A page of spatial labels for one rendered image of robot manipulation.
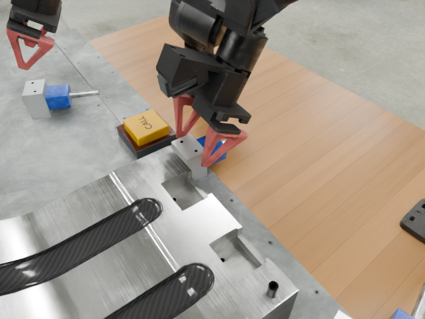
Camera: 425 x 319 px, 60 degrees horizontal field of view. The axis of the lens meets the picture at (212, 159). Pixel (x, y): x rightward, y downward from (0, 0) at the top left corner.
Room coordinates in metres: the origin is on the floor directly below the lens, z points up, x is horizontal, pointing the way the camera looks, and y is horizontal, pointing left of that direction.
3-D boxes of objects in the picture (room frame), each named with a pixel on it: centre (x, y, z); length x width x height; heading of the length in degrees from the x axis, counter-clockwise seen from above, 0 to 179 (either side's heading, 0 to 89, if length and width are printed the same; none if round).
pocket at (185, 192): (0.30, 0.03, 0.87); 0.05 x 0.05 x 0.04; 35
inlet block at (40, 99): (0.59, 0.29, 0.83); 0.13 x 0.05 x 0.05; 102
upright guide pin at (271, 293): (0.16, -0.06, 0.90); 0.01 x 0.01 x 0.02
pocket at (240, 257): (0.21, -0.03, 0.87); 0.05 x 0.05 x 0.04; 35
